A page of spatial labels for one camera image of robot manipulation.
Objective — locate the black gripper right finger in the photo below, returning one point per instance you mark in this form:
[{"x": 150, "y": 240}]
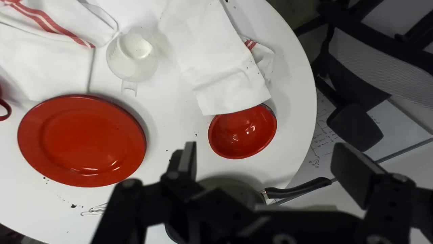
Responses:
[{"x": 357, "y": 172}]

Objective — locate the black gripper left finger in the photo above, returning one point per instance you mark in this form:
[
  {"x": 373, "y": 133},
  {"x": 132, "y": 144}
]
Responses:
[{"x": 183, "y": 163}]

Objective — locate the red plate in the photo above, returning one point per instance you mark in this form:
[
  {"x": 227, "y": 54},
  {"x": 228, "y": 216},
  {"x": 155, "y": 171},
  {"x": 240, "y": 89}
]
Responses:
[{"x": 82, "y": 140}]

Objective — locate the red bowl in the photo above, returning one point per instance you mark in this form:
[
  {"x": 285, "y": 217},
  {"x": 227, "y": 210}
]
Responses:
[{"x": 244, "y": 133}]

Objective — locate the black frying pan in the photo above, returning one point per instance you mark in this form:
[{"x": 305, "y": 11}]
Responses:
[{"x": 248, "y": 195}]

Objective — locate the white towel near bowl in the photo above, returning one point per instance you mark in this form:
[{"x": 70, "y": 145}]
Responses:
[{"x": 228, "y": 71}]

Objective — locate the round white table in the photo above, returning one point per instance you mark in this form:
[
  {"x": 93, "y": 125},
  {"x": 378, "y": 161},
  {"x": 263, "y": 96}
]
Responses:
[{"x": 63, "y": 214}]

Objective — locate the white red-striped towel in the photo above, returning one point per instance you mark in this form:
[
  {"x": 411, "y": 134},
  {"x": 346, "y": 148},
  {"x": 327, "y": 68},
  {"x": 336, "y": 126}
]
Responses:
[{"x": 47, "y": 46}]

